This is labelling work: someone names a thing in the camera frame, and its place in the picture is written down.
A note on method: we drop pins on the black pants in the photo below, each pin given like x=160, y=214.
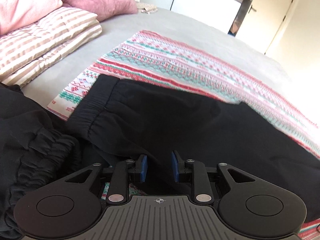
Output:
x=123, y=119

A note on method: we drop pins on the beige striped folded quilt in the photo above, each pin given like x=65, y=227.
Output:
x=29, y=51

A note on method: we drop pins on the grey bed sheet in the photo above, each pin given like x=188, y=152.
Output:
x=296, y=81

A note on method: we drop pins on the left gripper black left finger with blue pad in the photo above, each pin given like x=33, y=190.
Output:
x=68, y=207

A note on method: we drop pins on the black garment at left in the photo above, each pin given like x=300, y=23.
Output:
x=36, y=149

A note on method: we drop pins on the cream door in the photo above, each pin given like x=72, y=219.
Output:
x=262, y=23

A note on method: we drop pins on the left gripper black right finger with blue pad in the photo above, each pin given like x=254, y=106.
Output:
x=246, y=204

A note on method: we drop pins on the beige crumpled cloth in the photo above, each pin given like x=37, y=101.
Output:
x=145, y=7

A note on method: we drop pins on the red green patterned blanket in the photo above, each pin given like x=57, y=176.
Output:
x=157, y=60

